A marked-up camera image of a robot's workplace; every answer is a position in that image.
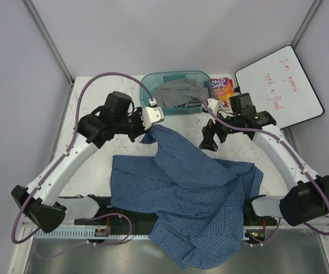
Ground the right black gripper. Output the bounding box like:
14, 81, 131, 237
199, 107, 241, 152

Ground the blue checkered long sleeve shirt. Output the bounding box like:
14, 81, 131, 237
110, 125, 263, 269

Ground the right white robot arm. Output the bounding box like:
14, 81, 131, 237
200, 93, 329, 227

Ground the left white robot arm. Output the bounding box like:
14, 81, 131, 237
11, 91, 164, 233

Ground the Roald Dahl book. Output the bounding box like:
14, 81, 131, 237
204, 77, 235, 108

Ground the grey shirt in bin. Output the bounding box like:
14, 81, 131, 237
153, 78, 210, 108

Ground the teal plastic bin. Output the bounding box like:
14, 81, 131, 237
140, 70, 210, 115

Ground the whiteboard with red writing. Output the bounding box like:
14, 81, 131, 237
234, 45, 324, 129

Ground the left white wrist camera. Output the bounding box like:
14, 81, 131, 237
141, 98, 165, 130

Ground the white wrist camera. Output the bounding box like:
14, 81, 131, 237
141, 98, 165, 130
201, 98, 220, 114

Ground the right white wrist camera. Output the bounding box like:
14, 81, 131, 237
201, 98, 220, 114

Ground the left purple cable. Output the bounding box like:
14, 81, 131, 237
11, 71, 157, 259

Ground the purple cable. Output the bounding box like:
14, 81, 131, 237
11, 71, 157, 259
204, 99, 329, 247

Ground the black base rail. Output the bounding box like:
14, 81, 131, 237
74, 194, 277, 236

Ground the white slotted cable duct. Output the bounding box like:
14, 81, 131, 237
34, 225, 265, 240

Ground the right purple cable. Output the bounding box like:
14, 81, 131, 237
204, 99, 329, 247

